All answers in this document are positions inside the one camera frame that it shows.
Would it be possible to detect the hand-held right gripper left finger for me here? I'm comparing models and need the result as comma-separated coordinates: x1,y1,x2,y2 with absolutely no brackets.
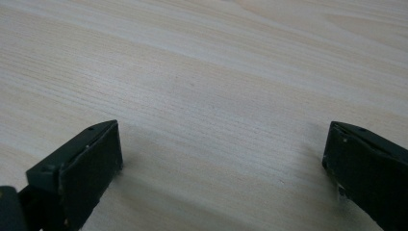
17,119,124,231

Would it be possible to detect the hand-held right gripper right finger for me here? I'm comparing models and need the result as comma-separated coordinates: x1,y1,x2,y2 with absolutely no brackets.
321,120,408,231

